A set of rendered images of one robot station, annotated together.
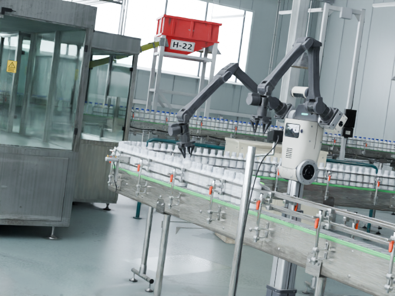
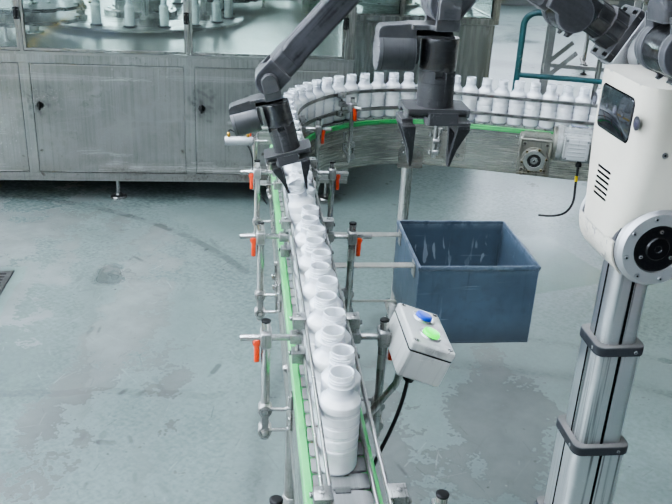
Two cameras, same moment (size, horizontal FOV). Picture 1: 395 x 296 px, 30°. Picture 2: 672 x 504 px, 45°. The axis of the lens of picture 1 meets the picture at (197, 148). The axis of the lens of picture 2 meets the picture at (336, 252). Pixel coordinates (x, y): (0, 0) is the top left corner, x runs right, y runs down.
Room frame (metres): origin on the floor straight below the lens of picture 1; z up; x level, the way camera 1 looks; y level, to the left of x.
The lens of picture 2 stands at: (2.93, -0.71, 1.78)
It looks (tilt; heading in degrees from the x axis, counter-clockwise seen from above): 24 degrees down; 24
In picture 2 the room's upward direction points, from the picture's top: 3 degrees clockwise
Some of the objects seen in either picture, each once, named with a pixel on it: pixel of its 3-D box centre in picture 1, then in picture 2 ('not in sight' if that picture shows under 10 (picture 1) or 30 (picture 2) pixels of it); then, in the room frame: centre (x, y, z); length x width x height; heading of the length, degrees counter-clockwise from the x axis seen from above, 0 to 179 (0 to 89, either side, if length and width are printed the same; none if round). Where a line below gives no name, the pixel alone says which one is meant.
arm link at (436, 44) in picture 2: (262, 101); (435, 52); (4.14, -0.33, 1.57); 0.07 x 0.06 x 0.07; 121
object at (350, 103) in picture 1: (352, 89); not in sight; (10.63, -2.10, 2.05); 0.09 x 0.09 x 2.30; 31
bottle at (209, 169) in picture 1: (208, 180); (313, 277); (4.25, -0.08, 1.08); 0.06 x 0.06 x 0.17
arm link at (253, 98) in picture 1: (258, 95); (415, 30); (4.12, -0.30, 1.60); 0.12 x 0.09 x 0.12; 121
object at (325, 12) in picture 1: (316, 84); not in sight; (10.51, -1.56, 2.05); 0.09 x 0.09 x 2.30; 31
